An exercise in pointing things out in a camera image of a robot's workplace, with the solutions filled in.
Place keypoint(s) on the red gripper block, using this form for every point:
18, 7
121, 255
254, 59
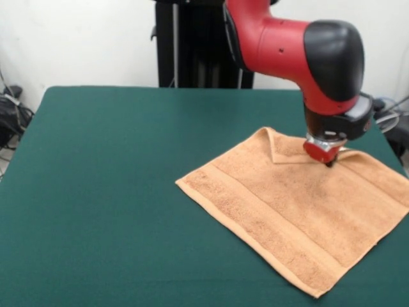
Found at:
318, 154

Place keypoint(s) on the tan terry towel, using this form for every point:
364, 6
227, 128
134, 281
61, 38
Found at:
303, 217

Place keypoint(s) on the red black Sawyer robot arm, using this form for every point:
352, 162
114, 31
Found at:
303, 57

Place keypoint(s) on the dark green table cloth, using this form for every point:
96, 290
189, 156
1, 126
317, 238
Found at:
96, 208

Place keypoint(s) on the black equipment bundle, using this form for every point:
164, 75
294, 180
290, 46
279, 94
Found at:
12, 121

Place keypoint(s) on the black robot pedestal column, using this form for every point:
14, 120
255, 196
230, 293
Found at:
191, 48

